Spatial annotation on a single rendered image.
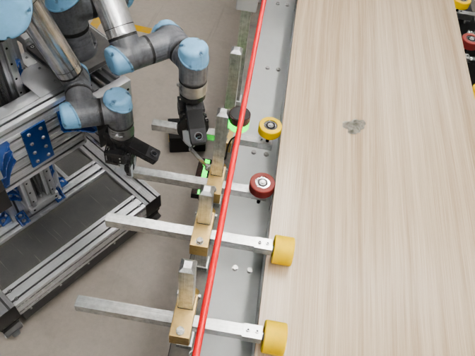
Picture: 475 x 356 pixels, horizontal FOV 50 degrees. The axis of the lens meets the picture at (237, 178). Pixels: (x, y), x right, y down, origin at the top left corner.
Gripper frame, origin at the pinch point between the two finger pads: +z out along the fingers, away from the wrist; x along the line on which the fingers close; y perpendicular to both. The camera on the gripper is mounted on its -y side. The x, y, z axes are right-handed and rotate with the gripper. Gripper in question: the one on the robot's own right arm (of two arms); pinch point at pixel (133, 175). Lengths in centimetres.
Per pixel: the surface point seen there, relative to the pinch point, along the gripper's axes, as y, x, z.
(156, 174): -8.0, 0.5, -3.5
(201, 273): -27.5, 24.0, 12.5
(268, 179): -43.5, -1.4, -8.0
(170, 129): -7.2, -23.5, 1.1
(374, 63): -79, -68, -8
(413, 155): -91, -23, -8
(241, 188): -35.4, 0.4, -3.6
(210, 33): 2, -189, 83
